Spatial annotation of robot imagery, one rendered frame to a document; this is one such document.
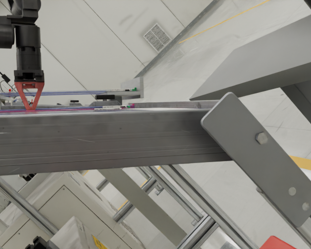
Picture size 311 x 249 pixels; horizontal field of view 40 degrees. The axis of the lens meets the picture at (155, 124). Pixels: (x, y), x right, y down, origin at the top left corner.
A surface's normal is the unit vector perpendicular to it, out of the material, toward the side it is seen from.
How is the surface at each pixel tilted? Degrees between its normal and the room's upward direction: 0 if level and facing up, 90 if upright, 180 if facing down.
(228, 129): 90
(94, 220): 90
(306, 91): 90
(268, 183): 90
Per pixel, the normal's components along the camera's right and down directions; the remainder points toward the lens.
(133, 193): 0.25, 0.04
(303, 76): -0.65, 0.70
